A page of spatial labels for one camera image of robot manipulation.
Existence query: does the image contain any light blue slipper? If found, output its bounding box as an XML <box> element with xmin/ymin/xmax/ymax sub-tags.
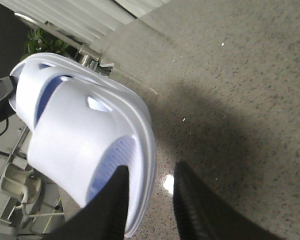
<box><xmin>10</xmin><ymin>52</ymin><xmax>151</xmax><ymax>131</ymax></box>
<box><xmin>27</xmin><ymin>77</ymin><xmax>156</xmax><ymax>238</ymax></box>

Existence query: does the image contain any white metal equipment frame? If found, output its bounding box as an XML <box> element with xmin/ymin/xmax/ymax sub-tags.
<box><xmin>0</xmin><ymin>127</ymin><xmax>65</xmax><ymax>240</ymax></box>

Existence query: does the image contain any green potted plant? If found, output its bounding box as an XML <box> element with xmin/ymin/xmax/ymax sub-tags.
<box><xmin>20</xmin><ymin>27</ymin><xmax>71</xmax><ymax>61</ymax></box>

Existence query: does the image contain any beige pleated curtain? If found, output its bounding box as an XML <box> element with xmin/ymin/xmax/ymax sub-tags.
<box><xmin>0</xmin><ymin>0</ymin><xmax>147</xmax><ymax>51</ymax></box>

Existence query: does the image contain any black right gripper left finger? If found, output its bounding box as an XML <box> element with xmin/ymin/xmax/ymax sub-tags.
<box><xmin>46</xmin><ymin>165</ymin><xmax>130</xmax><ymax>240</ymax></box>

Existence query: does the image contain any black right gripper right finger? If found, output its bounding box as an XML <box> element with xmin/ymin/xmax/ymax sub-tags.
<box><xmin>173</xmin><ymin>161</ymin><xmax>280</xmax><ymax>240</ymax></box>

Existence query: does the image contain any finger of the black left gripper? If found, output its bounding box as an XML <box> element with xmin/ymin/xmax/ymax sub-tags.
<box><xmin>0</xmin><ymin>76</ymin><xmax>17</xmax><ymax>122</ymax></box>

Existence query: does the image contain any thin black cable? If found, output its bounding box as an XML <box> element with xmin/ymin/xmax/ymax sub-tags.
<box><xmin>0</xmin><ymin>117</ymin><xmax>10</xmax><ymax>146</ymax></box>

